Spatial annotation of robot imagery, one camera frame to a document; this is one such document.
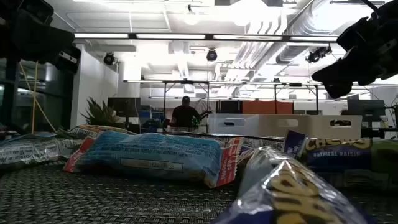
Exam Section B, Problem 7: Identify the potted green succulent plant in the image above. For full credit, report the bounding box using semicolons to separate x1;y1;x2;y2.
80;96;123;128

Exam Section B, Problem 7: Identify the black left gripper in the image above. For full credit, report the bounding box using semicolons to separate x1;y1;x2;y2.
0;0;82;75

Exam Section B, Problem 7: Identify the white plastic bin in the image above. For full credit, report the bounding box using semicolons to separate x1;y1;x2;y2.
310;114;363;141

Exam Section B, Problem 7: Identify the black computer monitor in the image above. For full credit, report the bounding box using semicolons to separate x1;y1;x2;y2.
347;99;386;123
107;97;142;119
217;100;243;114

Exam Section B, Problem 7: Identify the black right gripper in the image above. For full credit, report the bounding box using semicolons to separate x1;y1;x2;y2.
311;0;398;100

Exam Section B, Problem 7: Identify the purple Chewy granola bar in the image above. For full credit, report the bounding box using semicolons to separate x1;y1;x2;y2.
282;129;398;194
211;146;379;224

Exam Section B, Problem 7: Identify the grey woven placemat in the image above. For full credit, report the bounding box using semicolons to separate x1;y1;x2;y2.
0;161;398;224

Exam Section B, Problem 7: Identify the long LED light bar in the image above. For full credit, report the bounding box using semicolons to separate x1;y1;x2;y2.
73;32;339;43

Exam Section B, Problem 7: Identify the orange partition panel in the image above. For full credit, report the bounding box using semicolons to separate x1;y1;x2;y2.
242;100;294;115

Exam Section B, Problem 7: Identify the yellow extension cord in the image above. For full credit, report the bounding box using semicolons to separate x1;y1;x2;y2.
18;62;57;133
30;60;40;134

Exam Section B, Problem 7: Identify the person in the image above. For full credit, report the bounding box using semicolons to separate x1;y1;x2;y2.
169;95;203;128

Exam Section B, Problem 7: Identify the black background rig frame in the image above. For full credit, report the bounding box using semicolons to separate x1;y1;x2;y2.
272;82;320;115
161;80;211;128

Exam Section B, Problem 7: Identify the clear plastic bin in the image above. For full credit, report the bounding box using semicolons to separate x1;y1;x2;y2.
207;113;259;135

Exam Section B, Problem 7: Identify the grey plastic bin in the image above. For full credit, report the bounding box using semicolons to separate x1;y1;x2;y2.
257;114;312;138

